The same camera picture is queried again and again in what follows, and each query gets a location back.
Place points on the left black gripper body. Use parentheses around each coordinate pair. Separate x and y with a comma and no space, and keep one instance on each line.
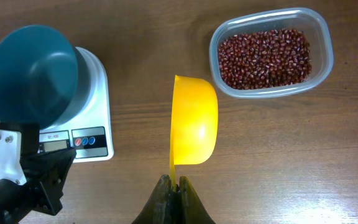
(17,201)

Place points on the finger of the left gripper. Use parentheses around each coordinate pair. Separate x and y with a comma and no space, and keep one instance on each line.
(51,167)
(29,136)

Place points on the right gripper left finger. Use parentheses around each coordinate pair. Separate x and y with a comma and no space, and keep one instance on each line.
(157,209)

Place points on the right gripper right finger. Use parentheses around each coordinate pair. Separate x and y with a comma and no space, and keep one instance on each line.
(191,209)

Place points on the yellow plastic measuring scoop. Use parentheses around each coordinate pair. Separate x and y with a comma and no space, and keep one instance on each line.
(194,122)

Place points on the red adzuki beans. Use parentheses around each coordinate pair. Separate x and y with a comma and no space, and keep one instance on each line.
(266,59)

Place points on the white digital kitchen scale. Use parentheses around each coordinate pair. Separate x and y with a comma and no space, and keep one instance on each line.
(89,131)

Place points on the blue plastic bowl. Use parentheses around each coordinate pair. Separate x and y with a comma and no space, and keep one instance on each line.
(43,78)

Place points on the clear plastic container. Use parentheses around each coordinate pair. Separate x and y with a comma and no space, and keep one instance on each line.
(306,20)

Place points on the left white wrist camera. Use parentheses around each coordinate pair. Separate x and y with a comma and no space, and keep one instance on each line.
(10,153)

